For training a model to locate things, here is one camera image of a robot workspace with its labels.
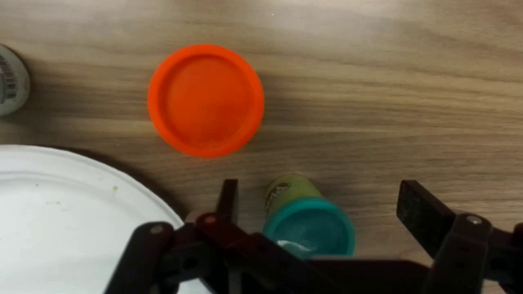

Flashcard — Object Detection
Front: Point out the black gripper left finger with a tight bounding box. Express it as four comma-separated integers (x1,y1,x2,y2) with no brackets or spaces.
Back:
103,179,329,294

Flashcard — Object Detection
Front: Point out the teal-lid green dough can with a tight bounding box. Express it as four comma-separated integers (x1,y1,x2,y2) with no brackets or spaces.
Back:
262,174,357,260

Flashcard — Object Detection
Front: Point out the orange-lid yellow dough can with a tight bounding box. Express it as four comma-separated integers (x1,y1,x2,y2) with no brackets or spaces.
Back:
146,43,267,161

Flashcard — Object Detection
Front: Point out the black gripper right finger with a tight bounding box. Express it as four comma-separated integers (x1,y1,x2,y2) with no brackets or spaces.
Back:
396,180,523,294

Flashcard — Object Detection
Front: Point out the white paper plate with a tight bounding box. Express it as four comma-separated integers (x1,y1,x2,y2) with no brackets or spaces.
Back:
0,144,187,294

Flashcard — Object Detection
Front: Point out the white bottle green label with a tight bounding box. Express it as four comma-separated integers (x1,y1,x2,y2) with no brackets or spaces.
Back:
0,43,32,120

